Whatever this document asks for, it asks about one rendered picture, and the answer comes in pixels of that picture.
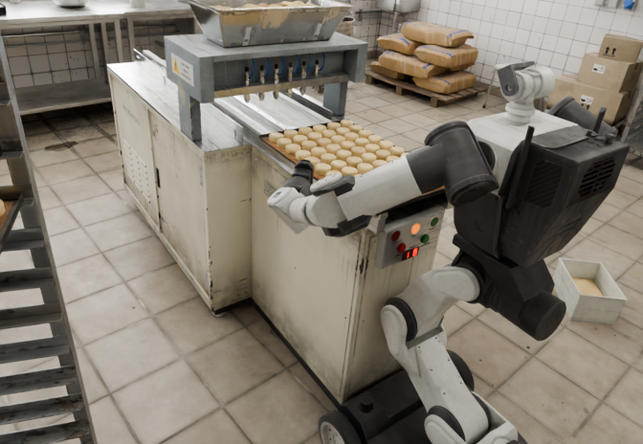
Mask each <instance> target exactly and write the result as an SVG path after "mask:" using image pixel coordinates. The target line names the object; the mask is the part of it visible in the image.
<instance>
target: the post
mask: <svg viewBox="0 0 643 444"><path fill-rule="evenodd" d="M0 82H6V83H7V84H8V87H9V91H10V95H11V103H10V104H9V106H8V107H0V137H1V136H20V139H21V143H22V146H23V150H24V153H23V155H22V157H21V159H12V160H7V164H8V168H9V172H10V176H11V181H12V184H13V185H16V184H32V186H33V194H34V201H33V205H32V206H27V207H21V209H20V214H21V218H22V222H23V226H24V228H30V227H42V230H43V233H44V237H45V242H44V245H43V248H41V249H31V250H30V251H31V255H32V259H33V266H34V267H42V266H51V265H52V269H53V273H54V277H55V278H54V282H53V286H52V287H45V288H40V291H41V295H42V298H43V302H44V303H47V302H55V301H60V304H61V309H62V317H61V322H53V323H49V325H50V327H51V331H52V335H53V336H58V335H65V334H68V337H69V341H70V349H69V354H65V355H58V356H57V357H58V360H59V363H60V366H68V365H76V369H77V373H78V376H77V382H76V383H75V384H72V385H66V389H67V393H68V394H72V393H77V392H82V396H83V400H84V403H83V410H82V411H77V412H73V416H74V418H75V420H78V419H83V418H88V419H89V424H90V431H89V436H85V437H80V438H79V440H80V444H84V443H89V442H94V443H95V444H98V441H97V438H96V434H95V429H94V425H93V421H92V417H91V412H90V409H89V405H88V401H87V397H86V392H85V388H84V385H83V381H82V376H81V372H80V368H79V364H78V356H77V353H76V349H75V345H74V340H73V336H72V332H71V328H70V324H69V320H68V316H67V312H66V307H65V303H64V299H63V296H62V292H61V287H60V283H59V279H58V275H57V270H56V266H55V260H54V255H53V251H52V247H51V243H50V239H49V235H48V231H47V227H46V223H45V218H44V214H43V210H42V207H41V202H40V198H39V194H38V190H37V186H36V181H35V178H34V174H33V166H32V162H31V158H30V154H29V149H28V146H27V142H26V138H25V134H24V129H23V125H22V121H21V118H20V113H19V109H18V105H17V101H16V96H15V93H14V89H13V85H12V81H11V73H10V69H9V65H8V61H7V57H6V53H5V49H4V44H3V40H2V36H1V33H0Z"/></svg>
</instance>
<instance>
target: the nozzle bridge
mask: <svg viewBox="0 0 643 444"><path fill-rule="evenodd" d="M164 40H165V52H166V74H167V78H168V79H169V80H170V81H172V82H173V83H174V84H176V85H177V89H178V102H179V116H180V129H181V132H182V133H183V134H184V135H186V136H187V137H188V138H189V139H190V140H191V141H192V142H197V141H202V126H201V107H200V103H210V102H214V99H220V98H227V97H234V96H242V95H249V94H256V93H264V92H271V91H278V90H285V89H293V88H300V87H307V86H315V85H322V84H324V92H323V107H325V108H326V109H328V110H330V111H332V112H333V114H334V115H336V116H338V117H339V116H343V115H344V113H345V104H346V94H347V84H348V82H349V81H352V82H354V83H358V82H364V80H365V71H366V55H367V46H368V43H366V42H364V41H361V40H358V39H356V38H353V37H350V36H347V35H344V34H341V33H336V32H334V33H333V35H332V37H331V38H330V39H329V40H324V41H311V42H299V43H285V44H273V45H260V46H247V47H234V48H223V47H221V46H219V45H218V44H216V43H214V42H212V41H210V40H208V39H206V37H205V35H204V34H203V33H202V34H185V35H169V36H164ZM323 53H324V54H325V63H324V67H323V69H322V70H321V71H319V76H318V77H317V78H315V77H314V66H315V65H314V64H315V63H316V59H318V60H319V64H320V69H321V68H322V65H323ZM309 54H311V55H312V66H311V70H310V71H309V72H308V73H306V78H301V77H300V76H301V74H300V71H301V65H302V62H303V61H304V60H305V61H306V64H305V65H306V70H308V69H309V67H310V55H309ZM296 55H298V57H299V66H298V70H297V71H296V67H297V57H296ZM282 56H283V57H284V69H283V73H282V75H280V76H279V79H278V82H274V69H275V63H277V64H278V69H279V73H281V70H282ZM267 57H269V60H270V69H269V74H268V76H267V77H266V78H265V80H264V81H265V82H264V83H263V84H261V83H259V70H260V65H264V71H265V75H266V74H267V70H268V59H267ZM252 58H253V59H254V61H255V71H254V75H253V77H252V78H251V79H250V85H245V84H244V72H245V66H249V72H250V76H251V75H252V72H253V61H252ZM289 62H292V63H293V65H292V67H293V72H295V71H296V72H295V73H294V74H293V79H292V80H288V79H287V78H288V77H287V70H288V67H289Z"/></svg>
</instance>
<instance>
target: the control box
mask: <svg viewBox="0 0 643 444"><path fill-rule="evenodd" d="M443 212H444V211H443V210H441V209H440V208H438V207H435V208H432V209H429V210H426V211H421V212H419V213H416V214H413V215H410V216H407V217H405V218H402V219H399V220H396V221H393V222H390V223H387V224H385V227H384V231H383V232H382V233H378V240H377V247H376V254H375V259H374V265H375V266H376V267H377V268H378V269H380V270H381V269H384V268H386V267H388V266H390V265H393V264H395V263H398V262H400V261H404V260H405V254H406V252H409V257H408V258H407V256H406V258H407V259H409V258H411V257H413V250H414V249H416V248H417V253H416V255H419V254H422V253H424V252H426V251H428V250H431V249H433V248H435V247H436V242H437V238H438V234H439V230H440V225H441V221H442V216H443ZM436 217H437V218H438V222H437V224H436V225H435V226H433V227H432V226H431V222H432V220H433V219H434V218H436ZM416 224H419V226H420V228H419V230H418V232H417V233H412V231H411V230H412V228H413V226H414V225H416ZM397 231H399V232H400V236H399V238H398V239H397V240H392V236H393V234H394V233H395V232H397ZM425 234H427V235H428V236H429V237H430V239H429V241H428V242H427V243H425V244H423V243H422V242H421V238H422V237H423V235H425ZM402 243H404V244H405V245H406V250H405V251H404V252H403V253H399V252H397V248H398V246H399V245H400V244H402ZM414 254H415V253H414Z"/></svg>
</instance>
